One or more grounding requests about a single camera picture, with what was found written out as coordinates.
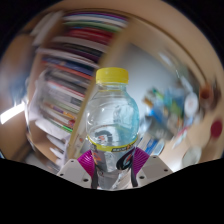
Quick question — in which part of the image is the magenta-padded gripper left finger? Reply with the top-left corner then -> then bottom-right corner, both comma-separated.
56,149 -> 100,190

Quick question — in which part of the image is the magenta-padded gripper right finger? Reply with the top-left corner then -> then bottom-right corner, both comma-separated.
130,146 -> 174,188

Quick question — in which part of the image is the clear yellow-capped drink bottle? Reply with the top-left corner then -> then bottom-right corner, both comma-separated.
85,67 -> 141,191

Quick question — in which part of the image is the brown jar with white lid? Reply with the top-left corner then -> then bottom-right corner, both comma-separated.
183,92 -> 200,116

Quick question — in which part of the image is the under-shelf light strip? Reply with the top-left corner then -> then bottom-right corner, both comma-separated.
0,101 -> 26,125

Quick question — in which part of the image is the brown mug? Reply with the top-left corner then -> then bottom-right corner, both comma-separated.
199,81 -> 214,102

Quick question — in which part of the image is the wooden shelf unit with books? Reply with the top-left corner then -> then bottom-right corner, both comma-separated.
0,6 -> 201,161

